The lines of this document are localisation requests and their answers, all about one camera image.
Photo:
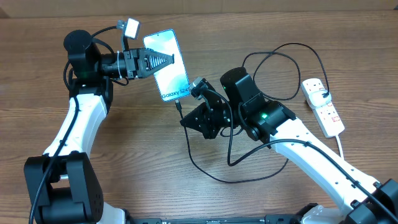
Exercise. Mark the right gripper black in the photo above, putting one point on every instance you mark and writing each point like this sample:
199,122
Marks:
205,124

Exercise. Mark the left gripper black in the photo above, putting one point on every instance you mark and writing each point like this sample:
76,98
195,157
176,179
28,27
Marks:
140,68

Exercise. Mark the Samsung Galaxy smartphone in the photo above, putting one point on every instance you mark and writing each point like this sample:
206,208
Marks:
172,81

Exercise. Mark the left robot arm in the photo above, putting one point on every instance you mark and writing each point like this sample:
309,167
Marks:
62,184

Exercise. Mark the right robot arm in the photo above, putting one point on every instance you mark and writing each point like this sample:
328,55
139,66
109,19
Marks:
359,197

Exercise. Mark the white USB charger plug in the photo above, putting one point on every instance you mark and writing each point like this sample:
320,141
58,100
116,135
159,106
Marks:
317,99

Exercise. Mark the white power strip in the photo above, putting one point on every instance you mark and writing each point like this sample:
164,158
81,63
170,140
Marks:
327,116

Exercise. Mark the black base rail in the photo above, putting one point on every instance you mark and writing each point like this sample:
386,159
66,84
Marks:
217,220

